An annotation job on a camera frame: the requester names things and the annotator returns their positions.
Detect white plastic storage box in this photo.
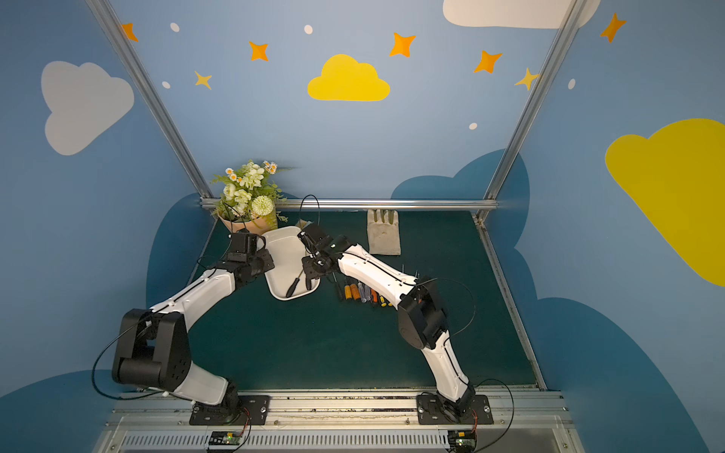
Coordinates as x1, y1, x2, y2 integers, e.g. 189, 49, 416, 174
262, 226, 320, 301

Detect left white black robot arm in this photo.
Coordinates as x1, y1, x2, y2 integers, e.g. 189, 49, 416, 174
110, 230, 275, 408

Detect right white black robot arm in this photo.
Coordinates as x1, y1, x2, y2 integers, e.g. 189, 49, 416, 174
298, 224, 475, 417

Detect tan flower pot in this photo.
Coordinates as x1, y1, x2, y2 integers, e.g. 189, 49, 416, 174
215, 211, 279, 235

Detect beige work glove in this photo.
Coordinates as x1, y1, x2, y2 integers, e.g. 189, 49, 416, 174
366, 210, 401, 256

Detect white green artificial flowers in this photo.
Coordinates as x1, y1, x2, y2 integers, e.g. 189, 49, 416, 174
211, 160, 285, 228

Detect left small circuit board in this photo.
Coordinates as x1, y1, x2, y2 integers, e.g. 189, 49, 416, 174
208, 430, 244, 450

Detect small circuit board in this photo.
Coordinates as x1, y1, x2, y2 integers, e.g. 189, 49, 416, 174
208, 430, 244, 450
447, 430, 477, 453

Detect right small circuit board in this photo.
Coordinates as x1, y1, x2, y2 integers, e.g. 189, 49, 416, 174
447, 430, 477, 453

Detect black ribbed handle screwdriver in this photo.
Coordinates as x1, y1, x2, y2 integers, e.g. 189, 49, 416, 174
285, 271, 304, 298

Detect horizontal aluminium frame rail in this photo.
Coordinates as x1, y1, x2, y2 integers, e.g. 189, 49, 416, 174
200, 197, 500, 211

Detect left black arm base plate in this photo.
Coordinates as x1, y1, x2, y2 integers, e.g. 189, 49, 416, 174
189, 394, 271, 426

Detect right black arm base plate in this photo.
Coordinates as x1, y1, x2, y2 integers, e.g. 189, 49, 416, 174
415, 392, 494, 426

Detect left aluminium frame post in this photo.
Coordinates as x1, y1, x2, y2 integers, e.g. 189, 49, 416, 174
86, 0, 213, 199

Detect aluminium frame post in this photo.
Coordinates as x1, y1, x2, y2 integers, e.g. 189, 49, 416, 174
86, 0, 213, 199
483, 0, 588, 201

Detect front aluminium mounting rail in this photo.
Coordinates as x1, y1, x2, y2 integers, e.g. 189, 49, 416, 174
94, 386, 585, 452

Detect right aluminium frame post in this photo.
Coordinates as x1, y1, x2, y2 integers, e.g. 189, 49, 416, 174
483, 0, 588, 201

